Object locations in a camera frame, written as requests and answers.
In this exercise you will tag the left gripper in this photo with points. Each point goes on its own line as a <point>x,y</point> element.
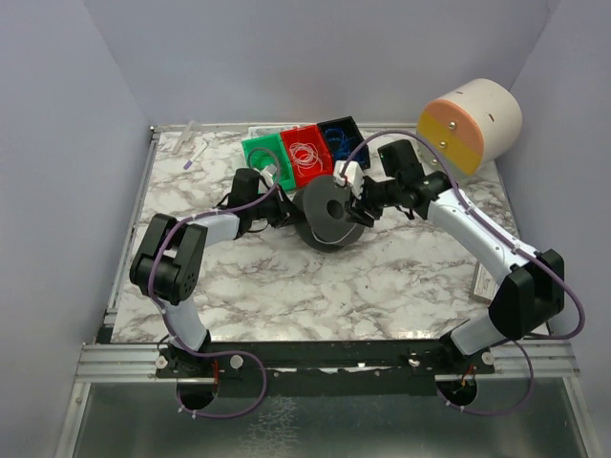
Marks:
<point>286,213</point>

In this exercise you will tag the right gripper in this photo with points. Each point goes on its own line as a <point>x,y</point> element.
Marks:
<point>365,204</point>

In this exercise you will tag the black spool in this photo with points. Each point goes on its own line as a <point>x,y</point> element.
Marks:
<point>326,228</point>

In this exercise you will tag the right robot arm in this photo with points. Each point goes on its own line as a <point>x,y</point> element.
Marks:
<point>529,291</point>

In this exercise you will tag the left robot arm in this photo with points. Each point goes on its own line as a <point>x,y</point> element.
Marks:
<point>166,266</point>

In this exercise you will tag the green plastic bin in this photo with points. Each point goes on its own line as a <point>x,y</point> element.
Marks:
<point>256,156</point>

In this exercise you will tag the red plastic bin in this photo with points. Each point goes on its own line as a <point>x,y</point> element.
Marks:
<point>308,154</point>

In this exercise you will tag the black plastic bin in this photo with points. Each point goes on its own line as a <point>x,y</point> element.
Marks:
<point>341,136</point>

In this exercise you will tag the white label card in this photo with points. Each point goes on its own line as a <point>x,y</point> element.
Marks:
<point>263,130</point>

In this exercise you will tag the purple capped marker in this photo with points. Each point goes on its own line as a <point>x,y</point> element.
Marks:
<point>195,156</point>

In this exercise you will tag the large cylinder drum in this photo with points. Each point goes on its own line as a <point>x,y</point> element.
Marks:
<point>472,125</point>

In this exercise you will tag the small white box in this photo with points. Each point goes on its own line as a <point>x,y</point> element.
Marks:
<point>484,287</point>

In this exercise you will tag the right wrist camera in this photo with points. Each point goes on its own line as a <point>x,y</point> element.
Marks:
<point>349,174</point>

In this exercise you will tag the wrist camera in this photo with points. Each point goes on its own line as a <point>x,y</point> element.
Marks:
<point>349,174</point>
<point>269,173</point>

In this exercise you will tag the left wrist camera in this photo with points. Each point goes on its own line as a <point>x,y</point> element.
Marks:
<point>269,173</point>

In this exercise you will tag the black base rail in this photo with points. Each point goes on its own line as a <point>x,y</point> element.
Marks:
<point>325,368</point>

